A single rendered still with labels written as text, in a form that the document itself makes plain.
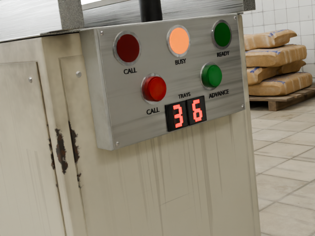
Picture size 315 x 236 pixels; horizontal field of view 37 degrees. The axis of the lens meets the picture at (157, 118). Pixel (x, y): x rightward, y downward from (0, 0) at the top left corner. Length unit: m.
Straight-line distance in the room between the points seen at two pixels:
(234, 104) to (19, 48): 0.30
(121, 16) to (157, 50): 0.34
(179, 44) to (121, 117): 0.12
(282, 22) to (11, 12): 4.86
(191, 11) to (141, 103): 0.25
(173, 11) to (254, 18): 4.79
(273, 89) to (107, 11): 3.54
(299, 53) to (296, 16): 0.69
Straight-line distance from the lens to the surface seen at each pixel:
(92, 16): 0.98
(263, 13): 5.49
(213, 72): 0.62
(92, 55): 0.53
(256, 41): 4.60
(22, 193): 0.66
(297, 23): 5.27
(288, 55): 4.48
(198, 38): 0.62
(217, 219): 0.72
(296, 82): 4.59
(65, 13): 0.50
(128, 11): 0.88
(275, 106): 4.32
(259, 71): 4.41
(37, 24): 0.55
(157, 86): 0.56
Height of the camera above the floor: 0.83
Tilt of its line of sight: 10 degrees down
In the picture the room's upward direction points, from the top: 7 degrees counter-clockwise
